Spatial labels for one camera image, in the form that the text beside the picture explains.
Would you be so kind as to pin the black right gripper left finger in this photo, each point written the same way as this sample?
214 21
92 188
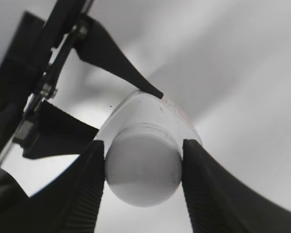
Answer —
69 204

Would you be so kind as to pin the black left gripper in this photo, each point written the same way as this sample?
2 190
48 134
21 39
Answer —
29 73

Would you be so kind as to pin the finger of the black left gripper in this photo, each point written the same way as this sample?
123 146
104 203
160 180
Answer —
98 48

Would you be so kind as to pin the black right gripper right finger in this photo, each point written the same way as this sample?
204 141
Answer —
218 202

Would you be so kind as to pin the white yili yogurt bottle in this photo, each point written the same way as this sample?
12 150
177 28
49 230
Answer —
142 108

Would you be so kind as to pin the white round bottle cap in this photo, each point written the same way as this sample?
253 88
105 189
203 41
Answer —
143 165

